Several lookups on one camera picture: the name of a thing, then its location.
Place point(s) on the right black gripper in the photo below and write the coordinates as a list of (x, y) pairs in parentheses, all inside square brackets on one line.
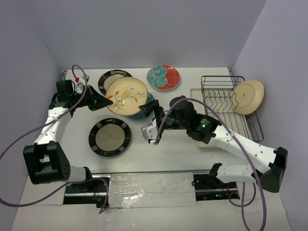
[(148, 107)]

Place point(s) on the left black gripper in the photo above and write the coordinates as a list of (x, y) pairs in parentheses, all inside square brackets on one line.
[(96, 101)]

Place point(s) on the teal scalloped plate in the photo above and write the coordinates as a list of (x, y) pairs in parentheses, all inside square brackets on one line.
[(141, 114)]

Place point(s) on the beige bird plate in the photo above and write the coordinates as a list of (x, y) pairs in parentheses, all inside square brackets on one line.
[(127, 94), (247, 97)]

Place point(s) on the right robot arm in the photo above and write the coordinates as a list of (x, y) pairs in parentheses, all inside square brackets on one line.
[(266, 166)]

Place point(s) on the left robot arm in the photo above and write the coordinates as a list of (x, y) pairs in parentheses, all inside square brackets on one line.
[(45, 159)]

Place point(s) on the black rim plate rear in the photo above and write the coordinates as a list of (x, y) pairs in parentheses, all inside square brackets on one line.
[(109, 77)]

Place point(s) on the black rim plate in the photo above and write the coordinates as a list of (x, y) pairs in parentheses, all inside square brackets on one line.
[(109, 137), (109, 77)]

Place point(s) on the red and teal floral plate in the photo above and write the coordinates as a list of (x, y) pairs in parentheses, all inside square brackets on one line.
[(163, 77)]

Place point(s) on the black rim plate front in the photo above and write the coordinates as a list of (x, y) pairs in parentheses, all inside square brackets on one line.
[(109, 137)]

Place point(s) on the white drain tray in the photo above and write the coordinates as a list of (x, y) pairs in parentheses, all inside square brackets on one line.
[(197, 96)]

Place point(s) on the silver tape sheet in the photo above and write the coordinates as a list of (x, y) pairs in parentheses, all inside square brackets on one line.
[(151, 190)]

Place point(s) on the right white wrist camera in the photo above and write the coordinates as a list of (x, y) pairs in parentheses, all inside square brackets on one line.
[(152, 132)]

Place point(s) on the black wire dish rack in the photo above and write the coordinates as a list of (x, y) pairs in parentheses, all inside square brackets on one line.
[(231, 82)]

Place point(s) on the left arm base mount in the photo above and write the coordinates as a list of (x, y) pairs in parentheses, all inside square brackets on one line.
[(91, 193)]

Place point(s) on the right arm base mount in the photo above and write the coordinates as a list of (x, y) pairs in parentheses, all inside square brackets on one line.
[(210, 189)]

